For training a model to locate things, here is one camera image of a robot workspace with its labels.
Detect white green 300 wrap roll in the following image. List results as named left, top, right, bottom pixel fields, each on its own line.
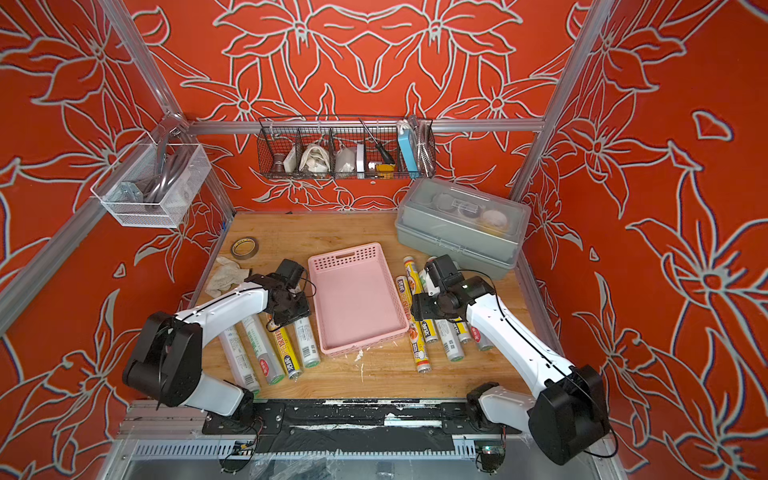
left=219, top=326, right=261, bottom=396

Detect clear plastic wall bin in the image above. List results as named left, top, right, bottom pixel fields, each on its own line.
left=91, top=141, right=211, bottom=228

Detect black wire wall basket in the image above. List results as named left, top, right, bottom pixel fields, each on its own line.
left=257, top=115, right=437, bottom=180

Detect crumpled white cloth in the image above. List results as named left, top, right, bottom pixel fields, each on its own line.
left=204, top=256, right=249, bottom=298

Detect grey plastic toolbox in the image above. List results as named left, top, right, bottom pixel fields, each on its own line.
left=395, top=178, right=531, bottom=280

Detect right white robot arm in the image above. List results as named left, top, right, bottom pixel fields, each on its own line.
left=411, top=255, right=615, bottom=465

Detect blue box in wire basket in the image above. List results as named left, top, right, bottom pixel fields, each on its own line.
left=396, top=120, right=420, bottom=179

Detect pink plastic basket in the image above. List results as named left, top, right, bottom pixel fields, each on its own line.
left=307, top=242, right=409, bottom=357

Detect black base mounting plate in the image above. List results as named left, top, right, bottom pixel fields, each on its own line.
left=202, top=398, right=520, bottom=436

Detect tape roll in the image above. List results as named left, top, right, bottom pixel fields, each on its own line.
left=230, top=236, right=259, bottom=260

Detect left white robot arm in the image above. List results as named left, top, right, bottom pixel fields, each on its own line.
left=122, top=259, right=310, bottom=425

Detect black screwdriver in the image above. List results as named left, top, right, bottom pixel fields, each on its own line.
left=358, top=118, right=395, bottom=165

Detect yellow wrap roll long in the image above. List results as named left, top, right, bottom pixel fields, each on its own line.
left=395, top=275, right=432, bottom=374

